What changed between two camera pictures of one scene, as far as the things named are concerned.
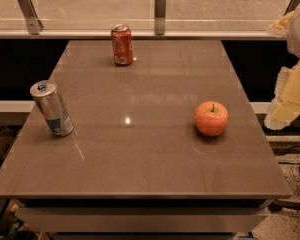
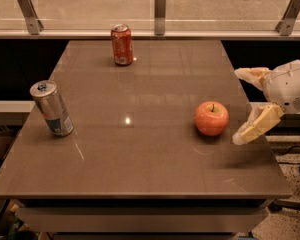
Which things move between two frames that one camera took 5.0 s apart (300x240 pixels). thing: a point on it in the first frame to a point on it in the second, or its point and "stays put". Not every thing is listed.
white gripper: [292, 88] to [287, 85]
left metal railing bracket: [33, 23] stays put
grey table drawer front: [139, 219] stays put
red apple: [211, 117] stays put
